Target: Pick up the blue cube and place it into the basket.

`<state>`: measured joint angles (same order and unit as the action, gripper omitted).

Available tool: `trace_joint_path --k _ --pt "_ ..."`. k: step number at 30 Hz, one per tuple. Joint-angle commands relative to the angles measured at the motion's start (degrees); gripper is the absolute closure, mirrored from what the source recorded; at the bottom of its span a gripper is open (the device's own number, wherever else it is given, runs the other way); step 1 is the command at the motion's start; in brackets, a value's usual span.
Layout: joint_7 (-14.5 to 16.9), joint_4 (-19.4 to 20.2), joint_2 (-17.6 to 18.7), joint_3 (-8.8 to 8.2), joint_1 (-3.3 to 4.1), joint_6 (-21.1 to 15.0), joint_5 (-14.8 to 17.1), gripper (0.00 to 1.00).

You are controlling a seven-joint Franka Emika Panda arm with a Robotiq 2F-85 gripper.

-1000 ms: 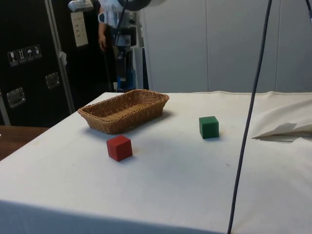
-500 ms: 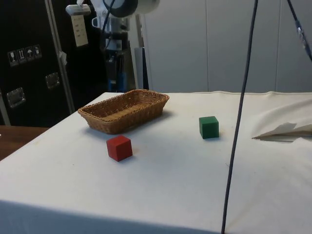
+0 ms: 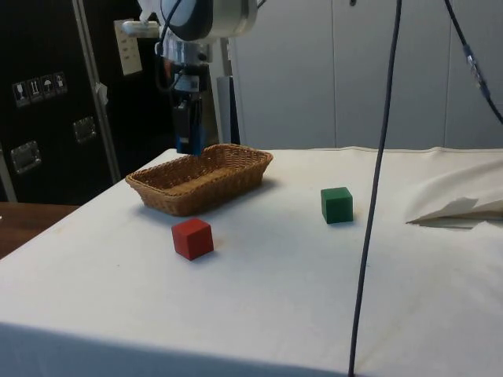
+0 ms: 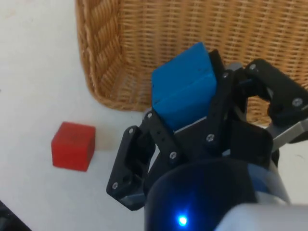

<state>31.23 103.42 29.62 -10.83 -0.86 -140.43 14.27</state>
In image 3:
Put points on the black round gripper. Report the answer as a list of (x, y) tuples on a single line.
[(198, 72)]

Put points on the wicker basket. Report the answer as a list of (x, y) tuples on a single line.
[(184, 196)]

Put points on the red cube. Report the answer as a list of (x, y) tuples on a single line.
[(188, 241)]

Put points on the green cube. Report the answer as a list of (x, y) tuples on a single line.
[(336, 206)]

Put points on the black cabinet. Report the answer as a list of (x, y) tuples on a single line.
[(43, 47)]

